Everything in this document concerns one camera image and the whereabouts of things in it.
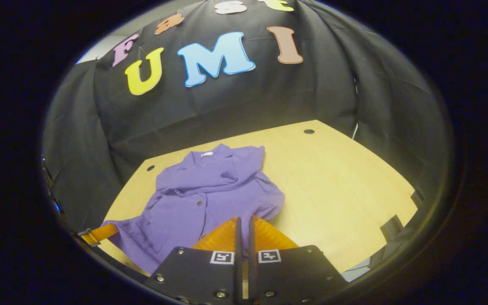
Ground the purple knit cardigan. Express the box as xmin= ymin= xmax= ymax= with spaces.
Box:
xmin=100 ymin=143 xmax=286 ymax=275

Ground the pale blue object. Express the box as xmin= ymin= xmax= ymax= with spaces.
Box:
xmin=341 ymin=258 xmax=372 ymax=283

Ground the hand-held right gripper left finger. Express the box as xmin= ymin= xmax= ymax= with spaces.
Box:
xmin=144 ymin=216 xmax=243 ymax=305

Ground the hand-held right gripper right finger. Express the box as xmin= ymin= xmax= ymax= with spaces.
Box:
xmin=248 ymin=215 xmax=348 ymax=305

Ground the black backdrop cloth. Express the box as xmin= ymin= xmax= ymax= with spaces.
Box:
xmin=42 ymin=0 xmax=450 ymax=233

